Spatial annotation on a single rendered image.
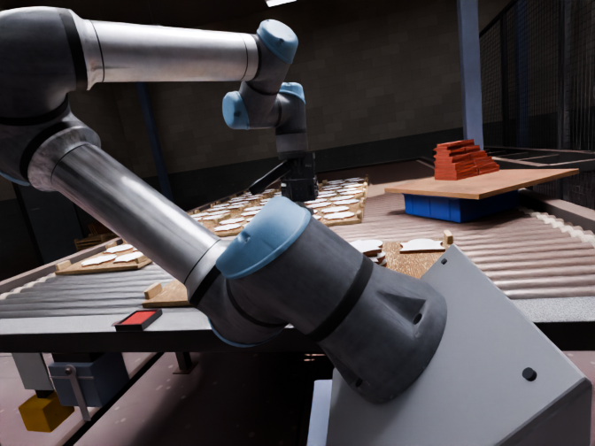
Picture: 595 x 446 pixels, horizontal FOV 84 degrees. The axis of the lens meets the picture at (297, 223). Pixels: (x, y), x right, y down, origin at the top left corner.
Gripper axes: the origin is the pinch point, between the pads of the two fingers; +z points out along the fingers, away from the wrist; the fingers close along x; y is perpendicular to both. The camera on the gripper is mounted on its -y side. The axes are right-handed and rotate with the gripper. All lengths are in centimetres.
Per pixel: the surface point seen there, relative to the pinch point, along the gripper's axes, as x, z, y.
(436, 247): 12.0, 8.7, 37.1
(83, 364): -19, 26, -52
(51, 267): 32, 20, -115
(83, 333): -19, 18, -50
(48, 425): -20, 46, -68
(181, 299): -8.5, 14.3, -29.0
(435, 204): 54, 5, 45
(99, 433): 40, 114, -122
